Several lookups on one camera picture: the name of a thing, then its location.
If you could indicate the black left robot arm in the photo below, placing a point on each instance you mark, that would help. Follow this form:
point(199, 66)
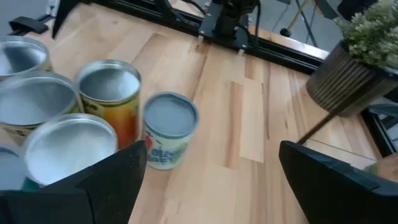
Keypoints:
point(227, 18)

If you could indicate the white olives can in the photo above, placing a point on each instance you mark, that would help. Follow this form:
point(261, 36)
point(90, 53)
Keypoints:
point(169, 124)

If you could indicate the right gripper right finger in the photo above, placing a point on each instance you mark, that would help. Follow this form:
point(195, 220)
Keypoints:
point(342, 199)

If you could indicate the cherries label tin can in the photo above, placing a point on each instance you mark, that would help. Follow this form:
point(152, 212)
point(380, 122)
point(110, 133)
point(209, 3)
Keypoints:
point(34, 99)

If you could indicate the black metal table frame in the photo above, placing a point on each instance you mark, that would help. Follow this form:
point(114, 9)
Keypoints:
point(280, 55)

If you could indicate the artificial plant in ribbed pot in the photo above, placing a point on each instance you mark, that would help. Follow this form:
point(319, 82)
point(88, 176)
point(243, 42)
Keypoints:
point(342, 84)

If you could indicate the peaches label tin can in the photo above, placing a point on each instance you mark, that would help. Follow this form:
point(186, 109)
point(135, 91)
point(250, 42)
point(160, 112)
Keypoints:
point(21, 56)

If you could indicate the corn label tin can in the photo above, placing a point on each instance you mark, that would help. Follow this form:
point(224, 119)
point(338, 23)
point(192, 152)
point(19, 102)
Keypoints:
point(68, 146)

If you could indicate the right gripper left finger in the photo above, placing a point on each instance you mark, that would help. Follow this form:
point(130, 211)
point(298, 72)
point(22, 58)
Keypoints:
point(77, 202)

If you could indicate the orange label tin can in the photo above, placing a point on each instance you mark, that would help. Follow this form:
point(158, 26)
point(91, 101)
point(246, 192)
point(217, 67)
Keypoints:
point(109, 87)

